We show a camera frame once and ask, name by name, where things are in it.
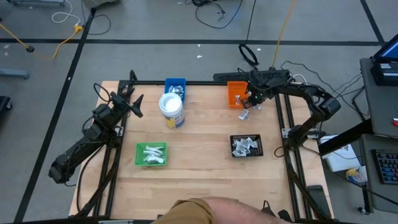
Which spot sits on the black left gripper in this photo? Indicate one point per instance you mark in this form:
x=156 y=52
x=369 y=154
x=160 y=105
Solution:
x=122 y=101

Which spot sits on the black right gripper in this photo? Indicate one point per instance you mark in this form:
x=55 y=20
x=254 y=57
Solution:
x=260 y=90

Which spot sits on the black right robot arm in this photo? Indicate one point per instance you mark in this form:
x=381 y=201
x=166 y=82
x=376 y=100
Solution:
x=311 y=93

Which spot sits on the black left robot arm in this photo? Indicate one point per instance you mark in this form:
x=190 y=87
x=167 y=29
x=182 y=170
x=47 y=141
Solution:
x=77 y=149

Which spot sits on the orange plastic basket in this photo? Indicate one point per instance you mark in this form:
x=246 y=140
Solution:
x=233 y=90

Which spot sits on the Lysol wipes canister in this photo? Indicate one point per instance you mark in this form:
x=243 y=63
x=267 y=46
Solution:
x=171 y=104

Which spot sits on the long black perforated box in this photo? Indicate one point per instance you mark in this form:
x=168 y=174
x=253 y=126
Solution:
x=227 y=76

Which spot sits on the blue plastic basket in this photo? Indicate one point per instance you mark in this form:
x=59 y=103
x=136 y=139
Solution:
x=168 y=81

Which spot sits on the black plastic basket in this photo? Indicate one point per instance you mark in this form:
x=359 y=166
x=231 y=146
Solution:
x=260 y=149

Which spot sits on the green plastic basket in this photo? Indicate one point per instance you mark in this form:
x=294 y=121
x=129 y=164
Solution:
x=140 y=161

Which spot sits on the yellow plug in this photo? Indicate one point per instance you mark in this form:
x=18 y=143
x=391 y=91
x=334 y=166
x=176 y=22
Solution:
x=78 y=29

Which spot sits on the person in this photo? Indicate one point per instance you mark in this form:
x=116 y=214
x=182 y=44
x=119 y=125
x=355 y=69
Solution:
x=233 y=211

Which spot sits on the black flat pad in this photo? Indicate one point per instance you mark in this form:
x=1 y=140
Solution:
x=318 y=199

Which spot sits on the black round floor puck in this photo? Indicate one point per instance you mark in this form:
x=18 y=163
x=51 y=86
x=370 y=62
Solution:
x=30 y=49

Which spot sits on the grey table foot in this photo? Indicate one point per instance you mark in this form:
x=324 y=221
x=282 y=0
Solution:
x=14 y=74

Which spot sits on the white yellow wipes canister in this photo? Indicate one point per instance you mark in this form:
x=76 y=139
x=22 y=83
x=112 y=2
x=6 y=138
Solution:
x=357 y=175

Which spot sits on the grey desk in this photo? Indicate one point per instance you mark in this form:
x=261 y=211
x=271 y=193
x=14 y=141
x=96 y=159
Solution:
x=379 y=105
x=382 y=196

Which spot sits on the black caster wheel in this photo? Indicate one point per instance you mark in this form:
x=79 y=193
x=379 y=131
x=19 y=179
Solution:
x=4 y=104

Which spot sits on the black laptop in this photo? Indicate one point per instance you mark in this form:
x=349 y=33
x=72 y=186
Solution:
x=385 y=71

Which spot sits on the small red object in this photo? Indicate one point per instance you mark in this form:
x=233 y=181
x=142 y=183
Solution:
x=395 y=122

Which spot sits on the grey floor base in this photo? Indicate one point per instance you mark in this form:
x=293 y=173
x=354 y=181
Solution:
x=34 y=2

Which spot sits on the black backlit keyboard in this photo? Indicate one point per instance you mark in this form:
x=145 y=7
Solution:
x=387 y=166

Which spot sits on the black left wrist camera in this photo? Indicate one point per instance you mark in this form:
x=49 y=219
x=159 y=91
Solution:
x=103 y=112

